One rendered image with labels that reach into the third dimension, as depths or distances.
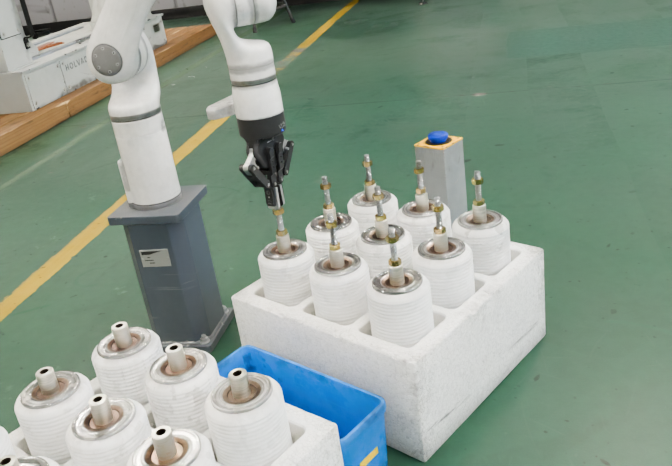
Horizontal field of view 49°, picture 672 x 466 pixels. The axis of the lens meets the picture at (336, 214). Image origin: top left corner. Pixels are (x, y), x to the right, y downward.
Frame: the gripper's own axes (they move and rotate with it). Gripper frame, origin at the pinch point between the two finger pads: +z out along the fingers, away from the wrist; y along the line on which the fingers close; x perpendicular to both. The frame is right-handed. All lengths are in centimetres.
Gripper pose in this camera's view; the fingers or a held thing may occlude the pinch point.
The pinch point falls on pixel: (274, 195)
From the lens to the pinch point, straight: 120.2
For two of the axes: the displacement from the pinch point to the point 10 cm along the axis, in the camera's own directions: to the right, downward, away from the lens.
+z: 1.3, 9.1, 4.0
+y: 4.8, -4.1, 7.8
